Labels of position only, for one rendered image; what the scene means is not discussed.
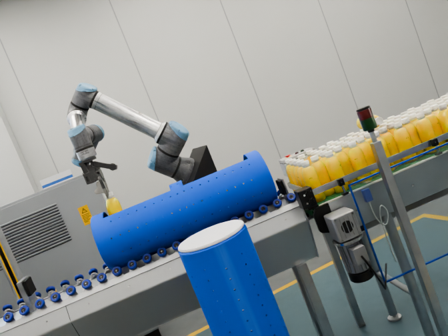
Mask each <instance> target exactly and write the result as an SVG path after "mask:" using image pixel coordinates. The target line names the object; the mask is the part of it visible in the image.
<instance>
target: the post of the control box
mask: <svg viewBox="0 0 448 336"><path fill-rule="evenodd" d="M322 234H323V238H324V240H325V242H326V245H327V248H328V250H329V253H330V256H331V258H332V261H333V264H334V266H335V269H336V271H337V274H338V276H339V279H340V282H341V284H342V287H343V290H344V292H345V295H346V298H347V300H348V302H349V306H350V308H351V311H352V313H353V316H354V318H355V321H356V324H357V325H358V326H359V327H362V326H364V325H365V322H364V320H363V317H362V314H361V312H360V309H359V306H358V304H357V301H356V298H355V296H354V293H353V290H352V288H351V285H350V283H349V280H348V278H347V274H346V272H345V270H344V267H343V264H342V262H341V259H340V256H339V254H338V251H337V248H336V246H335V245H334V244H333V239H332V238H331V234H330V233H322Z"/></svg>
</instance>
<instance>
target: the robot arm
mask: <svg viewBox="0 0 448 336"><path fill-rule="evenodd" d="M89 108H91V109H94V110H96V111H98V112H100V113H102V114H104V115H106V116H108V117H110V118H112V119H115V120H117V121H119V122H121V123H123V124H125V125H127V126H129V127H131V128H133V129H136V130H138V131H140V132H142V133H144V134H146V135H148V136H150V137H152V138H154V140H155V142H156V143H157V144H158V146H157V147H156V146H154V147H153V148H152V150H151V152H150V155H149V159H148V162H147V166H148V168H149V169H151V170H153V171H156V172H158V173H160V174H163V175H166V176H168V177H171V178H173V179H174V180H176V182H178V181H180V180H181V181H182V184H183V185H184V184H186V182H187V181H188V179H189V178H190V176H191V173H192V170H193V166H194V162H195V161H194V159H192V158H190V157H180V156H179V155H180V153H181V151H182V149H183V147H184V145H185V143H186V141H187V139H188V136H189V131H188V130H187V129H186V128H185V127H184V126H183V125H181V124H180V123H178V122H176V121H170V122H169V123H168V122H163V123H161V122H159V121H157V120H155V119H153V118H151V117H149V116H147V115H145V114H143V113H140V112H138V111H136V110H134V109H132V108H130V107H128V106H126V105H124V104H122V103H120V102H118V101H116V100H114V99H112V98H110V97H108V96H106V95H104V94H102V93H100V92H99V91H98V90H97V87H96V86H94V85H91V84H88V83H79V84H78V86H77V88H76V89H75V92H74V95H73V97H72V100H71V102H70V104H69V108H68V112H67V122H68V124H70V126H71V128H70V129H69V130H68V131H67V133H68V136H69V138H70V140H71V143H72V145H73V157H72V160H71V162H72V164H74V165H76V166H78V167H81V169H82V171H83V176H84V179H85V181H86V184H87V185H88V184H92V183H94V182H96V181H98V180H99V181H98V182H97V183H96V185H97V188H96V190H94V192H95V194H100V193H104V194H105V195H106V197H107V198H109V188H108V186H107V183H106V180H105V178H104V175H103V172H102V170H101V169H100V168H106V169H110V170H112V171H114V170H117V165H116V164H114V163H111V164H110V163H102V162H98V161H93V160H94V159H96V156H95V155H97V153H96V148H97V145H98V143H99V142H100V141H102V139H103V138H104V136H105V132H104V130H103V128H102V127H101V126H100V125H89V126H85V124H86V122H87V113H88V110H89ZM89 163H90V164H89Z"/></svg>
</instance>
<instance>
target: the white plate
mask: <svg viewBox="0 0 448 336"><path fill-rule="evenodd" d="M243 226H244V222H243V221H242V220H231V221H226V222H222V223H219V224H216V225H213V226H211V227H208V228H206V229H204V230H202V231H200V232H198V233H196V234H194V235H192V236H190V237H189V238H187V239H186V240H184V241H183V242H182V243H181V244H180V245H179V247H178V250H179V252H182V253H190V252H194V251H199V250H202V249H205V248H208V247H210V246H213V245H216V244H218V243H220V242H222V241H224V240H226V239H228V238H230V237H231V236H233V235H234V234H236V233H237V232H239V231H240V230H241V229H242V228H243Z"/></svg>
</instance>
